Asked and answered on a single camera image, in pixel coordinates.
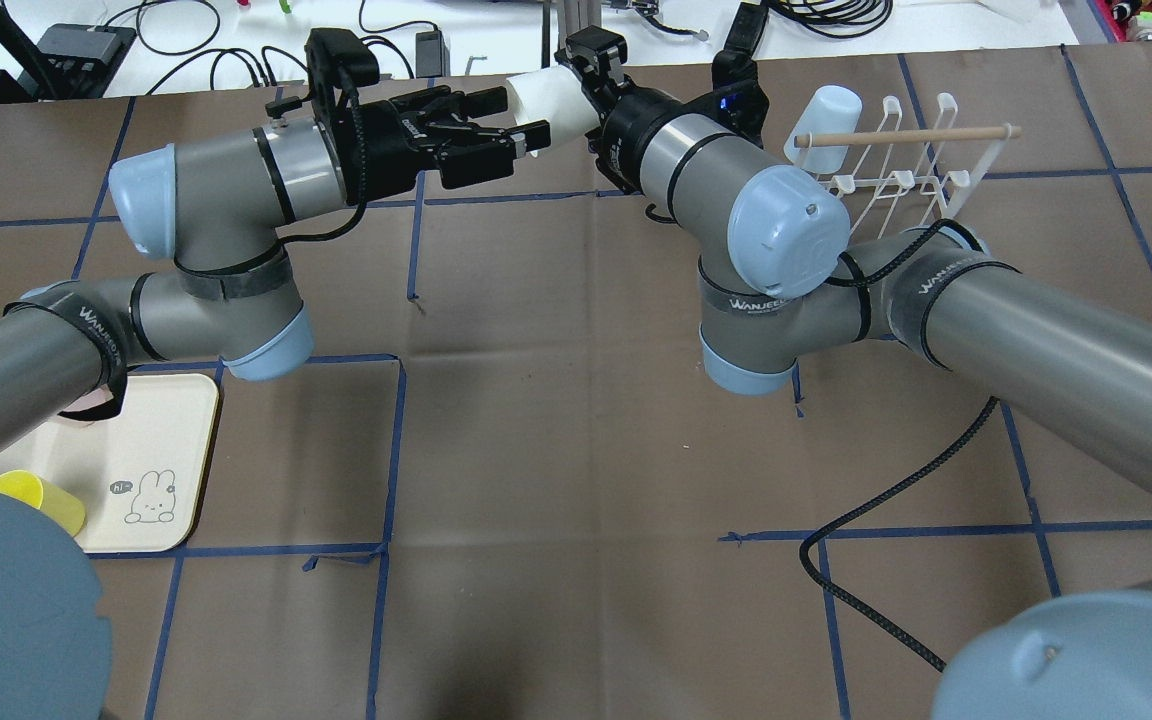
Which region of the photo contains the cream plastic tray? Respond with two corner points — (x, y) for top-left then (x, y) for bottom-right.
(0, 373), (220, 553)

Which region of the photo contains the pale green ikea cup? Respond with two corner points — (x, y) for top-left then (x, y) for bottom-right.
(506, 65), (600, 158)

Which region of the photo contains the aluminium frame post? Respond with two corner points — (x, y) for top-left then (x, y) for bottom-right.
(553, 0), (602, 47)

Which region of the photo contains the yellow ikea cup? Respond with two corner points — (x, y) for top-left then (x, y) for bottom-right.
(0, 470), (88, 537)

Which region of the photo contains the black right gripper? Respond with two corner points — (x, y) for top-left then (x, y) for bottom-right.
(556, 26), (682, 194)

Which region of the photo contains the black power adapter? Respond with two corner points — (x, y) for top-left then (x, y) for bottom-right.
(723, 1), (770, 56)

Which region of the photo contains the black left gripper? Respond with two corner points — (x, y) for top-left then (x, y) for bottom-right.
(335, 86), (552, 206)

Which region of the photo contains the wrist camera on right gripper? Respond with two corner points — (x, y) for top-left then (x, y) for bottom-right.
(710, 50), (771, 149)

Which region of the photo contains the coiled black cable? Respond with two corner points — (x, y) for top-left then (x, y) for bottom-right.
(801, 395), (999, 673)

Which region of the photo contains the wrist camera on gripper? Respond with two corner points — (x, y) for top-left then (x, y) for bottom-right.
(265, 26), (380, 120)
(710, 50), (771, 149)

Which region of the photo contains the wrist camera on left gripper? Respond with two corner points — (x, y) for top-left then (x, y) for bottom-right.
(265, 26), (380, 120)

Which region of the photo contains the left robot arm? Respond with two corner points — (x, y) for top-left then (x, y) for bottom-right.
(0, 78), (556, 719)

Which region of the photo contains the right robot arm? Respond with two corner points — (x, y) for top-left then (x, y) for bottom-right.
(556, 26), (1152, 719)

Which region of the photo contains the light blue ikea cup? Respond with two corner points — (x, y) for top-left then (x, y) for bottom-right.
(783, 85), (863, 176)

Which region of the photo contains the white wire cup rack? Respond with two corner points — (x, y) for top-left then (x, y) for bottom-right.
(796, 94), (1023, 243)

